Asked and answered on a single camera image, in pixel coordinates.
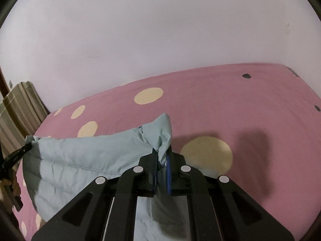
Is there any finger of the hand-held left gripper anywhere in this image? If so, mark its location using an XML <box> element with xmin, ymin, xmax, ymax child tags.
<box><xmin>1</xmin><ymin>143</ymin><xmax>34</xmax><ymax>171</ymax></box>

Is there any person's left hand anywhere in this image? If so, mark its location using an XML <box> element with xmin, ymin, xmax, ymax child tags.
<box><xmin>11</xmin><ymin>176</ymin><xmax>22</xmax><ymax>197</ymax></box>

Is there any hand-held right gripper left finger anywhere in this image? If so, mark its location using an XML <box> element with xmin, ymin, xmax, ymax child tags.
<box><xmin>31</xmin><ymin>153</ymin><xmax>161</xmax><ymax>241</ymax></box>

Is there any striped padded headboard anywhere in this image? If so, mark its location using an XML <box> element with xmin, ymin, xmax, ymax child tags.
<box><xmin>0</xmin><ymin>81</ymin><xmax>50</xmax><ymax>161</ymax></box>

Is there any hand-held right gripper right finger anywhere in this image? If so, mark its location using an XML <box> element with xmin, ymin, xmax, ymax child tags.
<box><xmin>165</xmin><ymin>151</ymin><xmax>295</xmax><ymax>241</ymax></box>

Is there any pink polka dot bed sheet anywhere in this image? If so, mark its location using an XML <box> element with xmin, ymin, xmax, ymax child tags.
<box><xmin>10</xmin><ymin>63</ymin><xmax>321</xmax><ymax>241</ymax></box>

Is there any light blue puffer jacket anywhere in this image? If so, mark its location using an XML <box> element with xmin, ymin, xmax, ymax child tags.
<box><xmin>22</xmin><ymin>112</ymin><xmax>191</xmax><ymax>241</ymax></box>

